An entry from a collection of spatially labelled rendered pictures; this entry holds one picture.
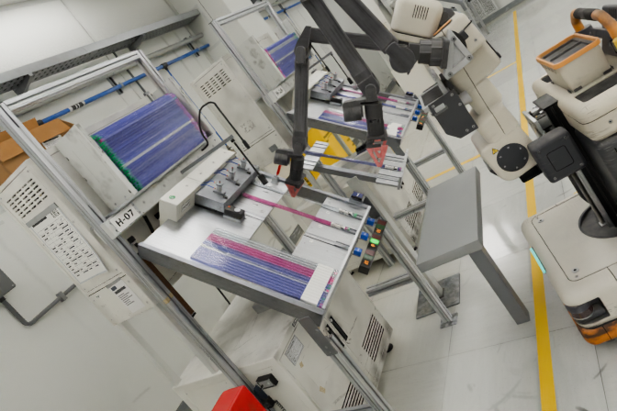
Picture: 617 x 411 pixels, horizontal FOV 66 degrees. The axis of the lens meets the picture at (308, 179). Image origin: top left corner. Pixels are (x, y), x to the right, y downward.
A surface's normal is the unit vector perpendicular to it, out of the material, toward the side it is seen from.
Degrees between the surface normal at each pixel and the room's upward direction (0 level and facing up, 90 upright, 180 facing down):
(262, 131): 90
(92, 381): 90
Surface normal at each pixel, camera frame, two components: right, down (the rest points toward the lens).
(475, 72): -0.15, 0.36
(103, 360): 0.73, -0.42
